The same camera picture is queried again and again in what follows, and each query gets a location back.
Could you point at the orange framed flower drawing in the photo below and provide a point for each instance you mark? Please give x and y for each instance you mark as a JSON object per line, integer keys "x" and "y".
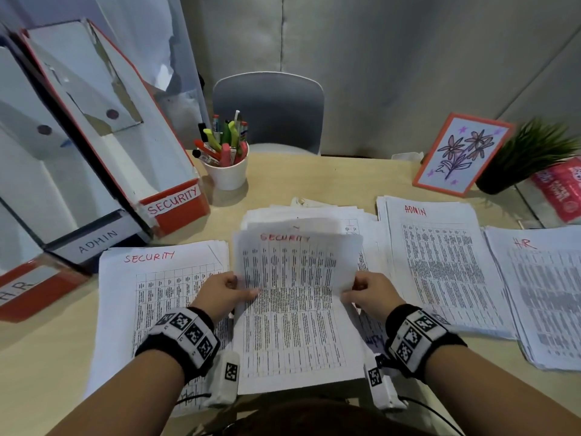
{"x": 463, "y": 154}

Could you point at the grey chair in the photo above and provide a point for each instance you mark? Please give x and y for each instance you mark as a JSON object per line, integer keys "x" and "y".
{"x": 268, "y": 111}

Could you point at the admin paper pile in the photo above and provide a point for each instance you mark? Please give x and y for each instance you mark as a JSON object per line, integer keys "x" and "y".
{"x": 445, "y": 267}

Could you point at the green plant in black pot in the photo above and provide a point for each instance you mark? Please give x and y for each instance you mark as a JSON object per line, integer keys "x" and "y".
{"x": 494, "y": 181}

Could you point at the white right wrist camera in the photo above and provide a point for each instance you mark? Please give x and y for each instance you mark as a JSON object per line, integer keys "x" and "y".
{"x": 381, "y": 385}

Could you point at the person's right forearm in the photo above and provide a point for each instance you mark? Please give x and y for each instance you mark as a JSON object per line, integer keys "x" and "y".
{"x": 499, "y": 395}

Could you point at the red white paper towel pack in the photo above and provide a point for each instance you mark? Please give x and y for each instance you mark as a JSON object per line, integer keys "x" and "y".
{"x": 560, "y": 190}

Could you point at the security paper pile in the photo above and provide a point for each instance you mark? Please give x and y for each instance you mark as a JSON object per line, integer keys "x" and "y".
{"x": 159, "y": 276}

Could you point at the black right wristband with markers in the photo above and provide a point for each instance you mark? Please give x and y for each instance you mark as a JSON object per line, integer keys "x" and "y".
{"x": 417, "y": 336}

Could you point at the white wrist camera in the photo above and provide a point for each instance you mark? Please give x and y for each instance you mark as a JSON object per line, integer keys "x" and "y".
{"x": 381, "y": 385}
{"x": 227, "y": 376}

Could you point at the person's right hand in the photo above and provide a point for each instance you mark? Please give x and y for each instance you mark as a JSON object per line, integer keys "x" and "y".
{"x": 376, "y": 295}

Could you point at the black admin file box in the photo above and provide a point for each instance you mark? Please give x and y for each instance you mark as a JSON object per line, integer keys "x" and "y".
{"x": 45, "y": 190}

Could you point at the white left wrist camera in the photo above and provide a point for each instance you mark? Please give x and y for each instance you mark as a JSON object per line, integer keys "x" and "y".
{"x": 227, "y": 376}

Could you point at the person's left forearm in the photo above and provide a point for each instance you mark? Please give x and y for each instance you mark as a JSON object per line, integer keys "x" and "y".
{"x": 118, "y": 399}

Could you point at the white pen cup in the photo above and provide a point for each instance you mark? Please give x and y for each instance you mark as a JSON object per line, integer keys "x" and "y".
{"x": 229, "y": 177}

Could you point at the unsorted paper pile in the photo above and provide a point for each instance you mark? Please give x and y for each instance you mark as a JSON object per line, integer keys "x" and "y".
{"x": 317, "y": 213}

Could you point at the small white container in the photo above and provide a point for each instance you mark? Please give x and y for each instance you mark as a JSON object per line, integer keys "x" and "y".
{"x": 406, "y": 156}

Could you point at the bunch of coloured markers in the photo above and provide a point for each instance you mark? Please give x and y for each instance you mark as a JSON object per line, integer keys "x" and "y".
{"x": 222, "y": 140}

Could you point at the person's left hand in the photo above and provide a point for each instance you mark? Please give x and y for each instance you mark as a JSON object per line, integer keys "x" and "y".
{"x": 222, "y": 295}

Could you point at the person's dark shirt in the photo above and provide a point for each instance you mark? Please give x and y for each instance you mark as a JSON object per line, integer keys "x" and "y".
{"x": 317, "y": 420}

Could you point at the HR paper pile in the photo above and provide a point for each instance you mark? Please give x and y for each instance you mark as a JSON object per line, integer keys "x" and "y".
{"x": 544, "y": 295}

